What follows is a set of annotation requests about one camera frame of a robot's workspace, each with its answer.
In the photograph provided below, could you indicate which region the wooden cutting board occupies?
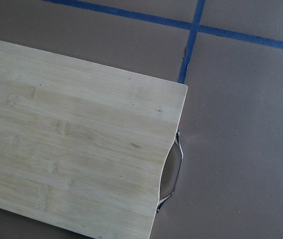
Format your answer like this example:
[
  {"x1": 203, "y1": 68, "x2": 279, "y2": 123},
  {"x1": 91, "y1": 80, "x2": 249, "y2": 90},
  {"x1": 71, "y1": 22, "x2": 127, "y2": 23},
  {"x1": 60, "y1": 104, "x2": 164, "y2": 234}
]
[{"x1": 0, "y1": 41, "x2": 187, "y2": 239}]

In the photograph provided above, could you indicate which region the metal cutting board handle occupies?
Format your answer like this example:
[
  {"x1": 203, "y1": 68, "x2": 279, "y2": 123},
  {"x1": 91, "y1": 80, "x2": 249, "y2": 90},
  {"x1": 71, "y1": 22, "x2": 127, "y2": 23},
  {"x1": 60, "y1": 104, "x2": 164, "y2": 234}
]
[{"x1": 156, "y1": 130, "x2": 184, "y2": 214}]

